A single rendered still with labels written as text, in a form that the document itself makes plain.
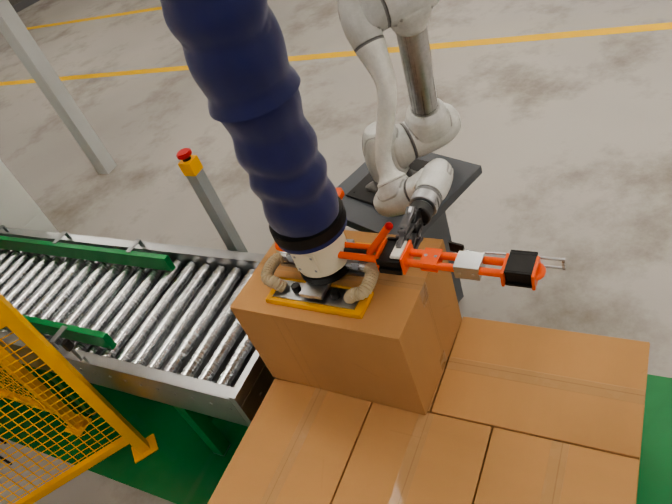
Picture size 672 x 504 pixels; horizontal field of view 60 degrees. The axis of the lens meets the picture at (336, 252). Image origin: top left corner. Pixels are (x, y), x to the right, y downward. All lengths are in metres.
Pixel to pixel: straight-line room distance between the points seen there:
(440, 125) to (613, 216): 1.31
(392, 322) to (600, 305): 1.40
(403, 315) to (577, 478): 0.64
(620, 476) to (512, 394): 0.37
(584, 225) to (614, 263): 0.30
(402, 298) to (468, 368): 0.42
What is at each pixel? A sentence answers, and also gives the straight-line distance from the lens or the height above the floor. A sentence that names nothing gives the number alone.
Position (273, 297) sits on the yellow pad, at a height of 0.96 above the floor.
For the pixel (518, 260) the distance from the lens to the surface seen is 1.55.
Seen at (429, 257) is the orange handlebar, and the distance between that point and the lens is 1.62.
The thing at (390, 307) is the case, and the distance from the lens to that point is 1.71.
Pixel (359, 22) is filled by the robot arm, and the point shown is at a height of 1.53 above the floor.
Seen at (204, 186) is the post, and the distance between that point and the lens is 2.74.
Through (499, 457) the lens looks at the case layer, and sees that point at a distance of 1.87.
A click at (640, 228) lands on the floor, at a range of 3.23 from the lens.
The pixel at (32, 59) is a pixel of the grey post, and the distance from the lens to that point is 4.99.
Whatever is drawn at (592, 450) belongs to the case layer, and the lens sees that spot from 1.88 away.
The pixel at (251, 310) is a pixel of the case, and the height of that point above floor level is 0.94.
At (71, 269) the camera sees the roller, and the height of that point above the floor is 0.55.
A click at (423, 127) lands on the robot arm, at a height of 1.02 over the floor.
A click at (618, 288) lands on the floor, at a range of 2.95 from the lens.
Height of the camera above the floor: 2.21
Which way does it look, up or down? 41 degrees down
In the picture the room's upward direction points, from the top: 22 degrees counter-clockwise
